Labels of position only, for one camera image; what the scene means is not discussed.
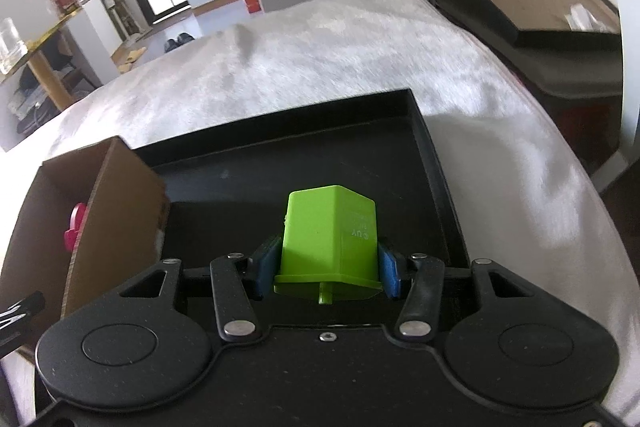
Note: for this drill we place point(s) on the black tray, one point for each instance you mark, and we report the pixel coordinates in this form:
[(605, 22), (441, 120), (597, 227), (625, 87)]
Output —
[(250, 157)]

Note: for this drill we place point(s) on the brown cardboard box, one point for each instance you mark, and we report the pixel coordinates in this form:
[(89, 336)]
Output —
[(125, 207)]

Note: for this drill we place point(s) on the green plastic block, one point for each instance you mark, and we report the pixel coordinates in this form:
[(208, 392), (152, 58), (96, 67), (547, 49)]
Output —
[(320, 237)]

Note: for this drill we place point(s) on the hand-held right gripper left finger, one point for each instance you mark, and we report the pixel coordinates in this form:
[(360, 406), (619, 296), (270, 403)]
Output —
[(265, 264)]

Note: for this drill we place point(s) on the pair of yellow slippers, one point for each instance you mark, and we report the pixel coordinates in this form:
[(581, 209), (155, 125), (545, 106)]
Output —
[(131, 59)]

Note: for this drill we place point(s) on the clear glass jar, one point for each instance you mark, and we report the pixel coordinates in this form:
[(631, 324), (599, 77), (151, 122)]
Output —
[(10, 44)]

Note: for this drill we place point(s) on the pink toy figure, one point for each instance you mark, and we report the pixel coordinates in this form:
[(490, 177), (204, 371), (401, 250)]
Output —
[(75, 227)]

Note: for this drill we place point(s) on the gold round side table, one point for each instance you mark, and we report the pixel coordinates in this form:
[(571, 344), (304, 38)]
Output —
[(47, 77)]

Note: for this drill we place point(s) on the pair of black slippers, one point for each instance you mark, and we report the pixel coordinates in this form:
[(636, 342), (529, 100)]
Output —
[(179, 42)]

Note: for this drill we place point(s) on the white plastic wrapper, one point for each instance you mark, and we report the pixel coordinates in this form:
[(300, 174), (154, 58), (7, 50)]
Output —
[(590, 19)]

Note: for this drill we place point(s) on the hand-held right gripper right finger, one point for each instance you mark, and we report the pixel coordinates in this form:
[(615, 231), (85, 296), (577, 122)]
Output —
[(390, 269)]

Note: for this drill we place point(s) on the white fluffy blanket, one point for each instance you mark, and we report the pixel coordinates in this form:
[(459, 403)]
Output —
[(350, 57)]

